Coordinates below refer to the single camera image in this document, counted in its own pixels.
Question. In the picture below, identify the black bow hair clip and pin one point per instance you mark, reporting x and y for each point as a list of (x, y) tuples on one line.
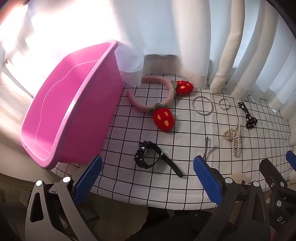
[(247, 114)]

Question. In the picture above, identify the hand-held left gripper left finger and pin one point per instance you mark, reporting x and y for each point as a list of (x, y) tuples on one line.
[(89, 178)]

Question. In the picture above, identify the white sheer curtain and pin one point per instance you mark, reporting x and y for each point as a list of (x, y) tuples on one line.
[(161, 27)]

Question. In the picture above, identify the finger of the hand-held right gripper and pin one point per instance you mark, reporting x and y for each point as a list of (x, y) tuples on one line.
[(291, 157), (272, 175)]

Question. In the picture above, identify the white black checkered tablecloth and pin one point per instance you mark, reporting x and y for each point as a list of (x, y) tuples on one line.
[(196, 129)]

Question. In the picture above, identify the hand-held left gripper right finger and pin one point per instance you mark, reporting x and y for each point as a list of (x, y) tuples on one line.
[(207, 179)]

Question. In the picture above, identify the pink plastic tub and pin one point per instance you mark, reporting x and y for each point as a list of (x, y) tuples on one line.
[(69, 104)]

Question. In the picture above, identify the black digital wristwatch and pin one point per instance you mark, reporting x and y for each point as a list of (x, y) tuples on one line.
[(148, 158)]

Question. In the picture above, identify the cream thick curtain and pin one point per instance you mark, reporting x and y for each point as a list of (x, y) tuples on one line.
[(227, 51)]

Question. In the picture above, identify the person's dark clothing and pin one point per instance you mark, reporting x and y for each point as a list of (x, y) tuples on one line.
[(166, 224)]

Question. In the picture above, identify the pink strawberry headband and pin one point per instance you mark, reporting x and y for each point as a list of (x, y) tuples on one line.
[(161, 115)]

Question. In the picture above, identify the grey metal hair clip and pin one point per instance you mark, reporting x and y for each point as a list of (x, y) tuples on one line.
[(206, 148)]

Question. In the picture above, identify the pearl claw hair clip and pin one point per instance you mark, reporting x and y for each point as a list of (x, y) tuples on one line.
[(234, 136)]

